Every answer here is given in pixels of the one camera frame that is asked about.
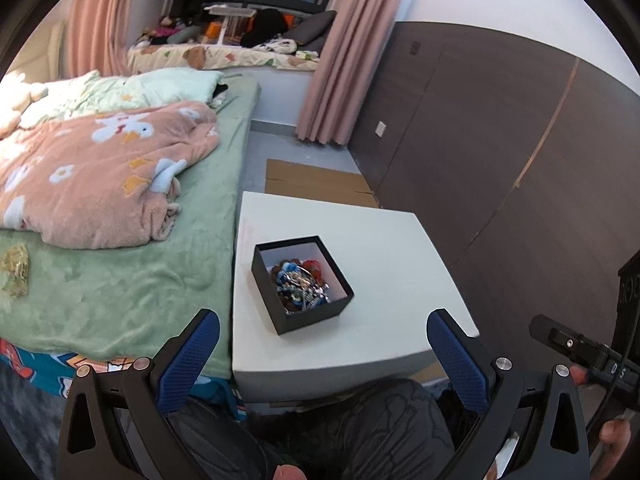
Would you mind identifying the pink duck print blanket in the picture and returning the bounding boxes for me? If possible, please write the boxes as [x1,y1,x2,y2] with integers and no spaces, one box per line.
[0,101,221,250]

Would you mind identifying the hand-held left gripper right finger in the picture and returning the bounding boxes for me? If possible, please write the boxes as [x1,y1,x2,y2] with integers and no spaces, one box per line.
[426,308,592,480]

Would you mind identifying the blue cartoon bed sheet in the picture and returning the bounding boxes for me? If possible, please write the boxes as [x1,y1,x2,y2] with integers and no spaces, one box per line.
[0,338,246,418]

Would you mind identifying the light green pillow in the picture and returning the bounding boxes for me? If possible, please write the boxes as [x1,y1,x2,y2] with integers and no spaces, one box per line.
[20,69,224,127]

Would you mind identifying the white side table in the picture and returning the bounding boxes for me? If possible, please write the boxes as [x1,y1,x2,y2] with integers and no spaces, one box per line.
[231,191,480,403]

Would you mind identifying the cream plush toy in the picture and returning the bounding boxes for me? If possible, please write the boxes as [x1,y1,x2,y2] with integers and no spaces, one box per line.
[0,72,49,137]

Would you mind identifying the pile of mixed jewelry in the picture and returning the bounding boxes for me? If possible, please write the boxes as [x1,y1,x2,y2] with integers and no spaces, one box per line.
[270,258,332,315]

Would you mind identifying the flat cardboard sheet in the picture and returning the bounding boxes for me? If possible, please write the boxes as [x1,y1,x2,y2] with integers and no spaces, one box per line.
[264,158,382,209]

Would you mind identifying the pink curtain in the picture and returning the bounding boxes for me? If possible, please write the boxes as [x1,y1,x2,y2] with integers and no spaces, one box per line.
[66,0,138,78]
[295,0,418,147]

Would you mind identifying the grey pillow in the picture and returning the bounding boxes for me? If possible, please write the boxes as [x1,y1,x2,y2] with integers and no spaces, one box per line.
[282,10,337,47]

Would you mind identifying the yellow crumpled bag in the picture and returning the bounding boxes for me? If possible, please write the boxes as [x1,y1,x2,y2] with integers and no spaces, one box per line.
[0,244,32,299]

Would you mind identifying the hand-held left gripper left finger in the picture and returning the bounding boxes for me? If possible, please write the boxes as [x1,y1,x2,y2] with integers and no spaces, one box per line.
[56,308,221,480]

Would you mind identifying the white printed cloth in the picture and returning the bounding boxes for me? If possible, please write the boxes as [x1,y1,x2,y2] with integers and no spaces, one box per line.
[252,37,298,56]

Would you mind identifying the person's right hand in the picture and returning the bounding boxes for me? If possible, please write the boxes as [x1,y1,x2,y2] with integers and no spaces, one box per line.
[570,364,632,480]

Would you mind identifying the small white desk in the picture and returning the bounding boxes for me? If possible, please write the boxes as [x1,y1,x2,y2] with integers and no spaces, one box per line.
[204,4,257,43]

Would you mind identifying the beige headboard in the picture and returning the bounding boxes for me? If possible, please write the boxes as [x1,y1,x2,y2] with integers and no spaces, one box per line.
[47,20,68,81]

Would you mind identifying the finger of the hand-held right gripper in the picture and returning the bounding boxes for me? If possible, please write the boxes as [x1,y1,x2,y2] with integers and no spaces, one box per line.
[529,314,608,372]

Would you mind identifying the black clothing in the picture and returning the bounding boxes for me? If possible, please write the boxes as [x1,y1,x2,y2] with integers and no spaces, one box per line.
[241,8,287,47]

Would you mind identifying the person's dark printed pants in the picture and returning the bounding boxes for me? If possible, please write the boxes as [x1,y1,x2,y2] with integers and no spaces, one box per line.
[170,377,506,480]

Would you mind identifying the bed with green sheet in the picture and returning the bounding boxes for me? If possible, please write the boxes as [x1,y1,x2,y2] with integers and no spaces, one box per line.
[0,75,261,363]

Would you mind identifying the printed window seat cushion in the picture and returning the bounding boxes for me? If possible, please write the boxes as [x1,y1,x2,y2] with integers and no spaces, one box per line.
[126,42,321,72]

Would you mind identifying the grey rug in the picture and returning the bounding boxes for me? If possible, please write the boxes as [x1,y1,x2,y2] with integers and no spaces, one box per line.
[0,360,76,480]

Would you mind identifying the black jewelry box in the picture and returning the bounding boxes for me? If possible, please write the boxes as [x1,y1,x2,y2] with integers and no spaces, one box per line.
[251,235,355,336]

